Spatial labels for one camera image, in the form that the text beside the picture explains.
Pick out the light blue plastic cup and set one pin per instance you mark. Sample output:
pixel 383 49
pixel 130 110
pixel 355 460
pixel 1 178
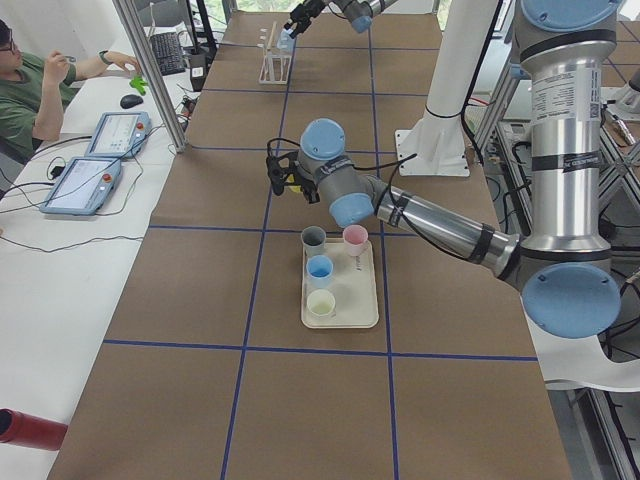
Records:
pixel 285 43

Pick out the red cylinder bottle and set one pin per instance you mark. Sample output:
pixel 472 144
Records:
pixel 21 429

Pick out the grey plastic cup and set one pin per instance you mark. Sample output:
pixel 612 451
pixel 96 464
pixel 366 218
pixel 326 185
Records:
pixel 313 239

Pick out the aluminium frame post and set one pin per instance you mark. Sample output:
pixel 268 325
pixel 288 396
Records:
pixel 133 27

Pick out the white wire cup rack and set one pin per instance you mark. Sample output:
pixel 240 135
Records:
pixel 276 65

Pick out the green plastic tool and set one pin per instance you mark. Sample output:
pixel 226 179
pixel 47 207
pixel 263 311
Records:
pixel 138 84

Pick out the cream plastic cup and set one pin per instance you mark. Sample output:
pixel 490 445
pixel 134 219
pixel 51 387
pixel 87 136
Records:
pixel 320 304

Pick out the black keyboard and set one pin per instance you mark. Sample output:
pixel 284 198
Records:
pixel 168 52

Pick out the person in green shirt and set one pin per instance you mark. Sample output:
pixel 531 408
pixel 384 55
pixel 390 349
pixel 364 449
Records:
pixel 36 91

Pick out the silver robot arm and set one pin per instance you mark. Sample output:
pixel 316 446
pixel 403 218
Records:
pixel 359 14
pixel 561 269

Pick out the cream plastic tray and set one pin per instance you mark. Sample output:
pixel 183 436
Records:
pixel 353 286

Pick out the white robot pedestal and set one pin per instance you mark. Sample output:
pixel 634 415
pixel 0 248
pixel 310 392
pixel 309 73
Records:
pixel 435 145

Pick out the pink plastic cup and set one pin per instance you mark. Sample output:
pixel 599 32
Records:
pixel 355 239

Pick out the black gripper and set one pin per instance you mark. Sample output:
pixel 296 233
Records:
pixel 315 9
pixel 303 183

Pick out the black computer mouse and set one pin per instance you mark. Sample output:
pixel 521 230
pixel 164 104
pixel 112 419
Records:
pixel 130 100

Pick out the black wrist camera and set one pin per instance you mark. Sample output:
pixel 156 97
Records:
pixel 278 173

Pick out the far blue teach pendant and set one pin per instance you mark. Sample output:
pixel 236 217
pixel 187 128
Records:
pixel 119 135

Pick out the near blue teach pendant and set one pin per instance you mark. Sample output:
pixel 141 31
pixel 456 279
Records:
pixel 83 186

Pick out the blue teach pendant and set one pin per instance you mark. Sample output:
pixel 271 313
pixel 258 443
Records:
pixel 83 186
pixel 119 135

